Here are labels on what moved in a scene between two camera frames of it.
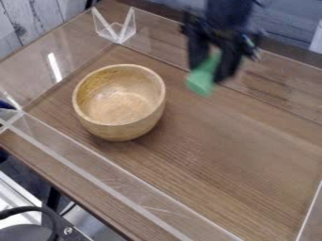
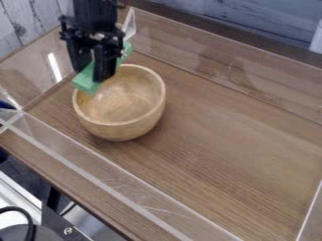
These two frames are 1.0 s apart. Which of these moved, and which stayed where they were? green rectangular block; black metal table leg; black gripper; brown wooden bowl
Moved: green rectangular block; black gripper
Stayed: brown wooden bowl; black metal table leg
